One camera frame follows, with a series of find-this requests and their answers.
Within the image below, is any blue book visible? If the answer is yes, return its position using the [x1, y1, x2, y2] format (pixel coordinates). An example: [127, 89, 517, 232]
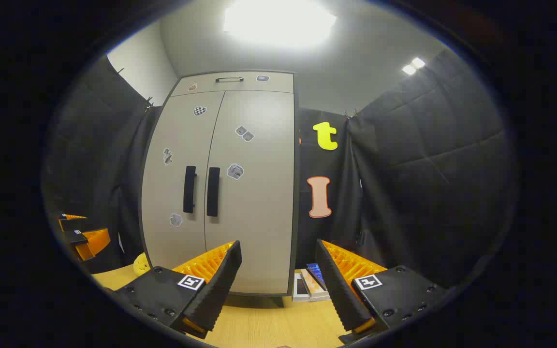
[306, 263, 328, 290]

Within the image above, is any yellow pineapple plush toy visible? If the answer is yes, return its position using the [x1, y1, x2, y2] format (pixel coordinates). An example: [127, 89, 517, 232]
[132, 252, 152, 277]

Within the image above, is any white book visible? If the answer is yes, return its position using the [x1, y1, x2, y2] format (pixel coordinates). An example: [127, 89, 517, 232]
[292, 273, 330, 303]

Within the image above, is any grey cabinet drawer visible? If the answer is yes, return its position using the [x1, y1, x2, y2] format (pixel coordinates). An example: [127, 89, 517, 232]
[170, 72, 294, 97]

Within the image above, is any small ceiling light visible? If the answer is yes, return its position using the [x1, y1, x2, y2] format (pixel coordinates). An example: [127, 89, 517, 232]
[402, 57, 426, 75]

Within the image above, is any large ceiling light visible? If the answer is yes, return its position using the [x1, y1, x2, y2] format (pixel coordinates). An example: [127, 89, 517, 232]
[223, 0, 338, 49]

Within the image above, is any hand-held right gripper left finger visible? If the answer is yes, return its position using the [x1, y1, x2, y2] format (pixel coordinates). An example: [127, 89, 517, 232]
[102, 240, 243, 340]

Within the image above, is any grey double-door shoe cabinet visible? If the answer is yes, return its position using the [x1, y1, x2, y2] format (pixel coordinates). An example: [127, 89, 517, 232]
[138, 70, 301, 307]

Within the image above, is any grey cabinet door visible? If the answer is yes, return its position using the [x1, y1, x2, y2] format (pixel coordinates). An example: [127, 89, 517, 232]
[141, 91, 225, 270]
[205, 90, 296, 295]

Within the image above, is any black backdrop cloth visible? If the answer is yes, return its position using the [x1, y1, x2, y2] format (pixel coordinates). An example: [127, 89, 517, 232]
[42, 48, 518, 290]

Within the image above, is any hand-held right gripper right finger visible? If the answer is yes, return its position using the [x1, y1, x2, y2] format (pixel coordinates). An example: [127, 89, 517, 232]
[315, 239, 448, 345]

